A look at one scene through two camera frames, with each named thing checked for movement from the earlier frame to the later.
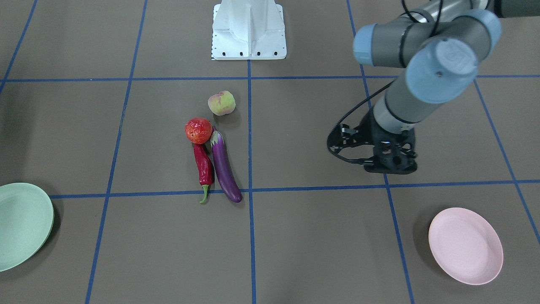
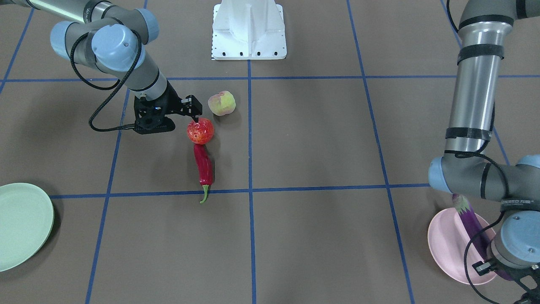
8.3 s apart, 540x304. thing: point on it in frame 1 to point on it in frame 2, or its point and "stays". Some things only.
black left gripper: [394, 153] to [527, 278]
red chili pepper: [205, 166] stays
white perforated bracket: [248, 30] stays
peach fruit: [222, 103] stays
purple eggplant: [223, 167] to [473, 226]
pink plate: [465, 245] stays
